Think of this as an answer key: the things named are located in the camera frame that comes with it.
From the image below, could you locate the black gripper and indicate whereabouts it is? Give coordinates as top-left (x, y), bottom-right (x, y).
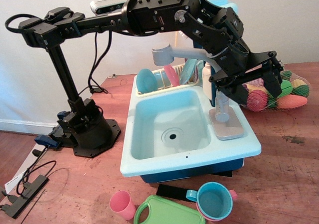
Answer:
top-left (208, 43), bottom-right (283, 105)

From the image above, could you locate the grey toy faucet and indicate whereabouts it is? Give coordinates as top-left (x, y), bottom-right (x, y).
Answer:
top-left (152, 44), bottom-right (244, 140)

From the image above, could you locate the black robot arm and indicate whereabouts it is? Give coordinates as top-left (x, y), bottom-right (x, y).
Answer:
top-left (5, 0), bottom-right (284, 157)

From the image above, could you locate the net bag of toy food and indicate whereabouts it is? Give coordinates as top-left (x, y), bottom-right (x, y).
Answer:
top-left (242, 70), bottom-right (310, 112)

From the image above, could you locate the white toy soap bottle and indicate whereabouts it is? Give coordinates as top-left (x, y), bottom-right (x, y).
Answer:
top-left (201, 63), bottom-right (212, 100)

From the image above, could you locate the tilted teal toy plate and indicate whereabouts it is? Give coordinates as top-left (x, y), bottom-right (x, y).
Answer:
top-left (179, 58), bottom-right (197, 85)

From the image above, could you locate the pink toy plate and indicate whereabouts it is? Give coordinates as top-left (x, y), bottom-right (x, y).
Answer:
top-left (164, 65), bottom-right (180, 87)

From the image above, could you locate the cream dish rack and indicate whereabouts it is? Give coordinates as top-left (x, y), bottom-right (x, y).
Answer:
top-left (134, 67), bottom-right (199, 97)

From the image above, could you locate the toy dish brush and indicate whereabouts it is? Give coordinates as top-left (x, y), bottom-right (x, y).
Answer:
top-left (174, 31), bottom-right (188, 47)

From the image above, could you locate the light blue toy sink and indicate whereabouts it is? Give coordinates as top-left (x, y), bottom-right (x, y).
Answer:
top-left (120, 85), bottom-right (261, 183)

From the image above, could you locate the pink toy mug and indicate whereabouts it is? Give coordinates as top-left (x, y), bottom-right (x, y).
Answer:
top-left (196, 190), bottom-right (238, 222)

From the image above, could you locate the teal toy mug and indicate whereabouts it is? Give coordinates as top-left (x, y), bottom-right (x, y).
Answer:
top-left (185, 182), bottom-right (238, 222)

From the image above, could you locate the black velcro strip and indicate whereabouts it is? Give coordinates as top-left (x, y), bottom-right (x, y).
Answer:
top-left (156, 184), bottom-right (190, 202)

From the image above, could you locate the green toy cutting board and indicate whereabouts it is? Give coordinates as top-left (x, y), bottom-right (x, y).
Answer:
top-left (134, 195), bottom-right (206, 224)

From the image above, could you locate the pink plastic cup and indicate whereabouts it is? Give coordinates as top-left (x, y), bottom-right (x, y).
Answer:
top-left (109, 190), bottom-right (136, 221)

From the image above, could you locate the blue table clamp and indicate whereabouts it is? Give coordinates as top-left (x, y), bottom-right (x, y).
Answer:
top-left (34, 134), bottom-right (59, 149)

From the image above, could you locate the black usb hub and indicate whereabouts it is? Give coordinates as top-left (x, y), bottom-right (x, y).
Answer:
top-left (0, 175), bottom-right (49, 219)

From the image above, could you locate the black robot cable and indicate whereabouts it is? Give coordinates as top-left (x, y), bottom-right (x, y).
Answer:
top-left (88, 31), bottom-right (113, 94)

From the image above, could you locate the grey depth camera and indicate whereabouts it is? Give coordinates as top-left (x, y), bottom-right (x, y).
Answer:
top-left (90, 0), bottom-right (128, 15)

